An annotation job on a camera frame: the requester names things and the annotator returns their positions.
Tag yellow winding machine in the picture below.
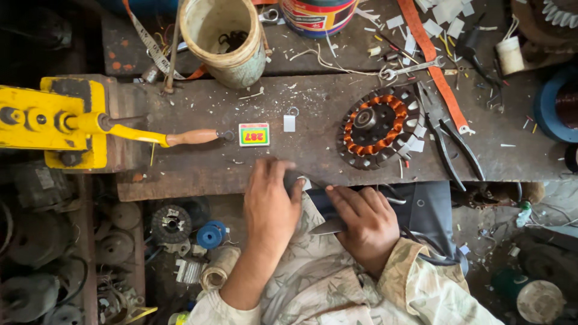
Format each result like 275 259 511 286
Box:
0 76 109 170

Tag stator with copper winding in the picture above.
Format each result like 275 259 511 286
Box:
336 85 428 172

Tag black bare stator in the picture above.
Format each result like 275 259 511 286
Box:
151 204 193 245

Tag small green-capped bottle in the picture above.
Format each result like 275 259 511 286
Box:
516 200 533 228

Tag red green yellow matchbox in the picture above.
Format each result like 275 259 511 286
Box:
238 122 271 148

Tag blue spool of copper wire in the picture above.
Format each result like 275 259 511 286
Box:
533 67 578 144

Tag heap of old motors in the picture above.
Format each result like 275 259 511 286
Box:
0 162 146 325

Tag person's right hand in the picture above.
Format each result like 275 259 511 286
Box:
325 184 401 277

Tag steel scissors with ring handles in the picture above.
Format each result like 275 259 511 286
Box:
258 8 281 25

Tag roll of cream paper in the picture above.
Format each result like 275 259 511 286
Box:
200 246 242 292

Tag round tin with dirty lid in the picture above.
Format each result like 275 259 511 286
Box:
516 279 567 325

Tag cream plastic bucket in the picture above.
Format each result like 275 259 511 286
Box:
179 0 267 90

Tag silver open-end wrench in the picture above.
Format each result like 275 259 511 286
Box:
379 56 446 82

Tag small blue spool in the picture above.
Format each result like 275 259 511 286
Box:
196 220 228 251

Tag person's left hand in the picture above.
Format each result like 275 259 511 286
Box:
243 157 308 256

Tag thin metal rod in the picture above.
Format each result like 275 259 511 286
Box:
162 0 182 94

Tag orange strap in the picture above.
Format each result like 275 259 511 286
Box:
397 0 476 135

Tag colourful paint tin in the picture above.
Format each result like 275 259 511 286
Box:
279 0 360 39

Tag white measuring tape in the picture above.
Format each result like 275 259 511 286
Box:
122 0 187 81

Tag fan motor with white fins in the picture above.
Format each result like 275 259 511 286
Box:
511 0 578 47

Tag black handled pliers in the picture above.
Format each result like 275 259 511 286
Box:
416 82 486 193

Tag white paper tag with ring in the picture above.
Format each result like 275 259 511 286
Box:
283 107 300 133

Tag heap of white paper cuttings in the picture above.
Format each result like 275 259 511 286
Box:
387 0 477 42

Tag yellow crank with wooden grip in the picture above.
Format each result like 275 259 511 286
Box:
65 112 236 148

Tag white thread spool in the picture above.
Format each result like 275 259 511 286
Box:
495 36 526 76

